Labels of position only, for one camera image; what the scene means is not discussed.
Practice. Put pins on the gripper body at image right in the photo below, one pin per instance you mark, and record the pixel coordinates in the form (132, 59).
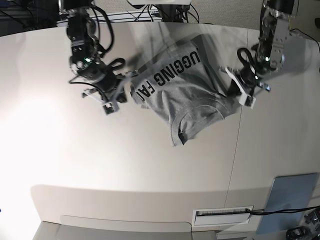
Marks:
(247, 81)

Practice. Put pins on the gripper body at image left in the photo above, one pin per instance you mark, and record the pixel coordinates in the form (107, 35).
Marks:
(105, 92)

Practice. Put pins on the grey T-shirt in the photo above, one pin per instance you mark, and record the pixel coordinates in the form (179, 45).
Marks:
(182, 86)

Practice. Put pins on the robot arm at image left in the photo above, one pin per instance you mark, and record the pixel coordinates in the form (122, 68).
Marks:
(87, 53)

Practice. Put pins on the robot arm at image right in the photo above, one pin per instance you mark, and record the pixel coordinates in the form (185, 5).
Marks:
(269, 57)

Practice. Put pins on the blue-grey flat panel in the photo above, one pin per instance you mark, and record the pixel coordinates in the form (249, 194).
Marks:
(287, 192)

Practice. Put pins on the black device bottom right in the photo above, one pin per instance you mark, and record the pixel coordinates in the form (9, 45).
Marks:
(298, 233)

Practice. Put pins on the black central stand with cables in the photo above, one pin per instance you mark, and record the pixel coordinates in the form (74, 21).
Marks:
(171, 13)

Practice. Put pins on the white cable grommet slot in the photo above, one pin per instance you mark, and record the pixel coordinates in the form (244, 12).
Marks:
(217, 217)

